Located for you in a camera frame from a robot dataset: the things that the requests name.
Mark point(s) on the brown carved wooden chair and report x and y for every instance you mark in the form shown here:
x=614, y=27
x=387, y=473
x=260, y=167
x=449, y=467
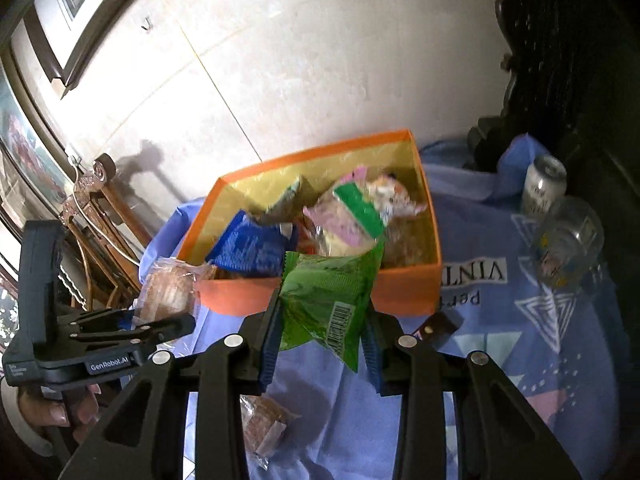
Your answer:
x=100, y=200

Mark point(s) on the clear fried cracker packet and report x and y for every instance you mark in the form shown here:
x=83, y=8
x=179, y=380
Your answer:
x=395, y=195

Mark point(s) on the colourful wall painting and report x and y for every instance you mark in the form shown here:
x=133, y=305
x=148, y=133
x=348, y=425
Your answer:
x=25, y=145

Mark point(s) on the dark carved wooden furniture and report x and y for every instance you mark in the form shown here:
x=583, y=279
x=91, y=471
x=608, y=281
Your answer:
x=575, y=60

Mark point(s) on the olive brown snack packet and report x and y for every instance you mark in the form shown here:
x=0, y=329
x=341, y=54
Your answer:
x=290, y=200

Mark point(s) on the brown pastry packet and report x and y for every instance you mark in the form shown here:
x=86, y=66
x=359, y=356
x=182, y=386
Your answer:
x=167, y=285

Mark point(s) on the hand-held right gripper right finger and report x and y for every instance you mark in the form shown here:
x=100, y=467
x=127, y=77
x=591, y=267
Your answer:
x=372, y=360

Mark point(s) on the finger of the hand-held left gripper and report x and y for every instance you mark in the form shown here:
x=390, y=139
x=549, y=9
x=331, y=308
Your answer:
x=150, y=330
x=107, y=316

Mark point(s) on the clear printed glass cup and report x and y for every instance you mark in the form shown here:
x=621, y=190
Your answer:
x=570, y=240

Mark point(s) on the pink bag of round crackers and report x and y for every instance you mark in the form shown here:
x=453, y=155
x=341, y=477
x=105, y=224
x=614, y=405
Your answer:
x=330, y=232

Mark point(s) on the blue snack packet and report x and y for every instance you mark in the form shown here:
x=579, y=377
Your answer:
x=250, y=245

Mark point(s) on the blue printed tablecloth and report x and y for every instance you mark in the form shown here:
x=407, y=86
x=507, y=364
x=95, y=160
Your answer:
x=500, y=385

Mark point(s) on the metal wall hook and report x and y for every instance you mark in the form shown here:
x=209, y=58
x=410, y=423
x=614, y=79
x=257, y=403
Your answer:
x=146, y=22

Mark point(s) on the dark chocolate bar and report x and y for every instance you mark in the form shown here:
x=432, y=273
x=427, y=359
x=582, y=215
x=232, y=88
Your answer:
x=437, y=330

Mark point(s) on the person's left hand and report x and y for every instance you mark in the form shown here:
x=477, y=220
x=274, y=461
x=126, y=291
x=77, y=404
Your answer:
x=50, y=410

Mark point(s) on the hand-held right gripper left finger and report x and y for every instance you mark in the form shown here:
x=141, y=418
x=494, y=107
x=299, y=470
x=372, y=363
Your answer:
x=267, y=355

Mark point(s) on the white beverage can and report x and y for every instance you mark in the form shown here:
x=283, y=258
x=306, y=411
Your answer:
x=542, y=185

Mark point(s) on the brown cake packet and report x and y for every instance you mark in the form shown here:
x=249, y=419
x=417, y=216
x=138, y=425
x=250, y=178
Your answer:
x=262, y=422

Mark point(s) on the orange cardboard box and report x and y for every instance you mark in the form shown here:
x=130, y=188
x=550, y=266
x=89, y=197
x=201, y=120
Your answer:
x=410, y=285

